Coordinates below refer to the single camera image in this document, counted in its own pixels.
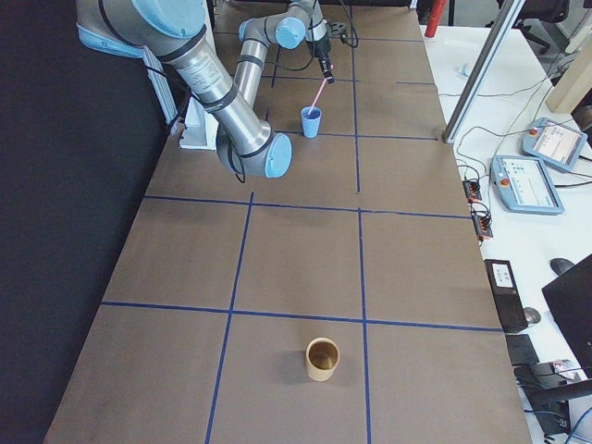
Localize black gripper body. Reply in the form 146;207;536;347
313;38;331;63

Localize blue plastic cup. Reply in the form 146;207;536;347
301;106;322;139

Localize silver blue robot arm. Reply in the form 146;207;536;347
76;0;333;178

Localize bamboo wooden cup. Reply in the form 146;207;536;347
304;337;340;382

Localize red cylinder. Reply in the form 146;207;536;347
425;0;448;38

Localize white pillar with base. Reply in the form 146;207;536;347
179;98;218;151

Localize orange black connector board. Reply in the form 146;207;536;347
462;179;482;204

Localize near teach pendant tablet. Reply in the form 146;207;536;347
490;155;564;216

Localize teach pendant tablet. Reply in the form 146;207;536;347
521;117;587;172
490;155;564;216

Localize far teach pendant tablet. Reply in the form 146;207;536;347
521;117;587;172

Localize black box with label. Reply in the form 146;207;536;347
484;259;528;334

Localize black computer mouse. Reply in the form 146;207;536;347
549;257;574;276

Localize black monitor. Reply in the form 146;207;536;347
542;255;591;376

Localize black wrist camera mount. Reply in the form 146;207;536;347
327;21;350;43

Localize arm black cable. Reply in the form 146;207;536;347
272;0;360;70

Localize aluminium frame post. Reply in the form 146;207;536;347
442;0;524;144

